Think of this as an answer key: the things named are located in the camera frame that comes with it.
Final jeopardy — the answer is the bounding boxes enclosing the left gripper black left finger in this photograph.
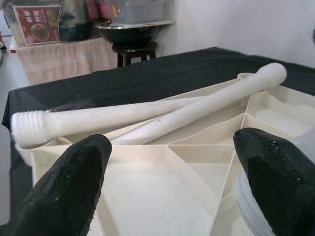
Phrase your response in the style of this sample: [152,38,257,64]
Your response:
[0,134,113,236]

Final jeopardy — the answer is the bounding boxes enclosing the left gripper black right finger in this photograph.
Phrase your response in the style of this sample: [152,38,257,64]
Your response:
[233,127,315,236]

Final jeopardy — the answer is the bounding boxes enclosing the white plastic children table top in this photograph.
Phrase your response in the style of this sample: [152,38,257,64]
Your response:
[14,72,315,236]

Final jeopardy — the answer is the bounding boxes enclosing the beige cloth covered stand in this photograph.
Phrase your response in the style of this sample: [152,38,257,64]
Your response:
[16,36,119,86]

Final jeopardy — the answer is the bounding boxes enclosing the black tablecloth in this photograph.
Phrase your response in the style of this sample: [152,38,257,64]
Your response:
[1,46,315,219]

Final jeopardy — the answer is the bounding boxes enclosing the black round stool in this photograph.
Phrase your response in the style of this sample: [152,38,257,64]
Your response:
[112,41,158,68]

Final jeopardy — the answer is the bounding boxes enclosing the clear storage box green lid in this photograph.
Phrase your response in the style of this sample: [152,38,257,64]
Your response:
[105,0,176,27]

